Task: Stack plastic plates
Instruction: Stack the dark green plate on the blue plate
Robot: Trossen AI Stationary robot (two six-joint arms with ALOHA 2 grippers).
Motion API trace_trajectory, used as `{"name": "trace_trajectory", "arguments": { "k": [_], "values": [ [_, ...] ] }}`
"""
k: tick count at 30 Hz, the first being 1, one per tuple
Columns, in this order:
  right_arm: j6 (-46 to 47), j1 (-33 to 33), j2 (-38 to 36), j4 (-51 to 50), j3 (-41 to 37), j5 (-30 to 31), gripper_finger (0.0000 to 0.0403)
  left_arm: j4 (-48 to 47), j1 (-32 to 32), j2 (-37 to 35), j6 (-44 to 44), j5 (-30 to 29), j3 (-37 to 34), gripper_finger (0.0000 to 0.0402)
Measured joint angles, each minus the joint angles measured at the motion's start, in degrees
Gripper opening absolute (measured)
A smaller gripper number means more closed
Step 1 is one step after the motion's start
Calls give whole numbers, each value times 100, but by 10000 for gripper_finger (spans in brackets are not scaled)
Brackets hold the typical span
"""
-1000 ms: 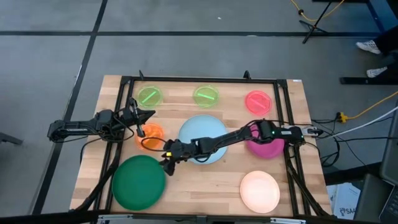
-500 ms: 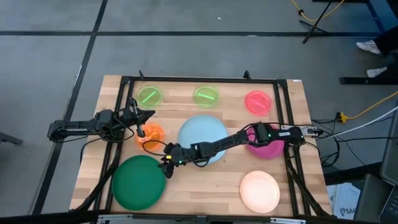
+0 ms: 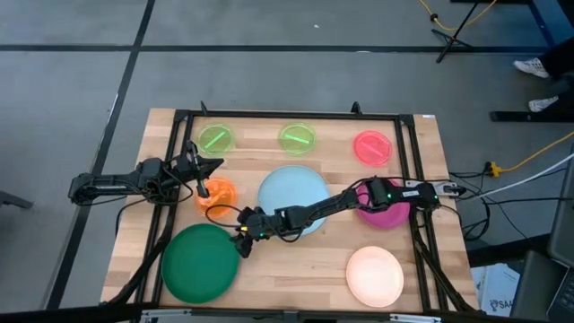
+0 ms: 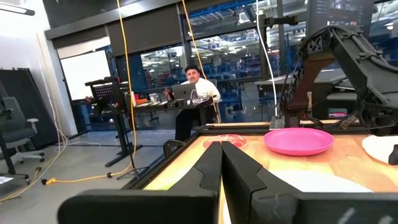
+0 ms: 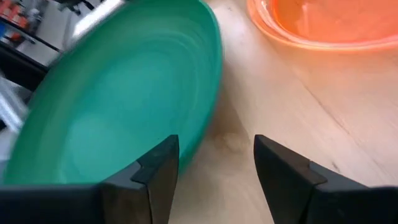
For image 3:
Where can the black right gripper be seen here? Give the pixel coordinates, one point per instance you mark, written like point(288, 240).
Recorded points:
point(262, 223)

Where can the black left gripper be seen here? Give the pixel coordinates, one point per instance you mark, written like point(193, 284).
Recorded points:
point(186, 167)

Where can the small orange translucent plate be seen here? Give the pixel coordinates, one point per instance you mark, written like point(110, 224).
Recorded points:
point(222, 197)

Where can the peach plastic plate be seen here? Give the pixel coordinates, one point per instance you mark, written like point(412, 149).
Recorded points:
point(375, 276)

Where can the small red translucent plate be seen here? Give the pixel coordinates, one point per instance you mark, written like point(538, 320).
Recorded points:
point(372, 148)

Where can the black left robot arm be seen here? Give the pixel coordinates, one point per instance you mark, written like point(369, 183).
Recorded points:
point(103, 184)

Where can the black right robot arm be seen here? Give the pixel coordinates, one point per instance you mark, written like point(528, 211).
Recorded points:
point(332, 204)

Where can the small green translucent plate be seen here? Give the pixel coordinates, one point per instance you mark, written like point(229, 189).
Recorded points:
point(297, 139)
point(216, 140)

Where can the large dark green plate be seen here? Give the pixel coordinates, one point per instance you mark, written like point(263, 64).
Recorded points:
point(199, 264)

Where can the large light blue plate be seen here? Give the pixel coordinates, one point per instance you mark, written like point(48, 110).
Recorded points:
point(289, 188)

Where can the silver aluminium extrusion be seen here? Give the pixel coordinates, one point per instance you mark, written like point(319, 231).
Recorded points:
point(414, 318)
point(159, 315)

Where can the magenta plastic plate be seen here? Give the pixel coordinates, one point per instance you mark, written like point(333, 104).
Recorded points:
point(388, 217)

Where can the grey chair leg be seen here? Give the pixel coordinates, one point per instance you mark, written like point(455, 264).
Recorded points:
point(15, 200)

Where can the white printed cardboard box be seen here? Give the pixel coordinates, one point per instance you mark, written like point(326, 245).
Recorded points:
point(498, 287)

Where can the black tripod stand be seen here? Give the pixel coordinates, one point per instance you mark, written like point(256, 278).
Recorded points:
point(453, 38)

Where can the black floor bar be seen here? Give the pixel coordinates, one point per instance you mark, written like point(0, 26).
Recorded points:
point(524, 116)

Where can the grey computer case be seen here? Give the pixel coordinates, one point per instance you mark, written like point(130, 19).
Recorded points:
point(560, 224)

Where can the person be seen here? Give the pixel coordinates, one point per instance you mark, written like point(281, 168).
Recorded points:
point(531, 67)

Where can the black metal table frame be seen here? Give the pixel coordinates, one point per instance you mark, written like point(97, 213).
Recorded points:
point(291, 114)

